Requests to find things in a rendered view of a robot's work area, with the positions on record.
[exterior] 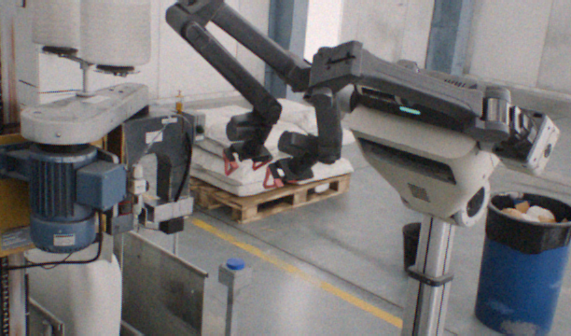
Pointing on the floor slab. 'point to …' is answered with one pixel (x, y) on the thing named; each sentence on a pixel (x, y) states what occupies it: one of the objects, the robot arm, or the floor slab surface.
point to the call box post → (231, 312)
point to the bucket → (410, 244)
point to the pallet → (247, 210)
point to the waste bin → (523, 264)
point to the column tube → (9, 56)
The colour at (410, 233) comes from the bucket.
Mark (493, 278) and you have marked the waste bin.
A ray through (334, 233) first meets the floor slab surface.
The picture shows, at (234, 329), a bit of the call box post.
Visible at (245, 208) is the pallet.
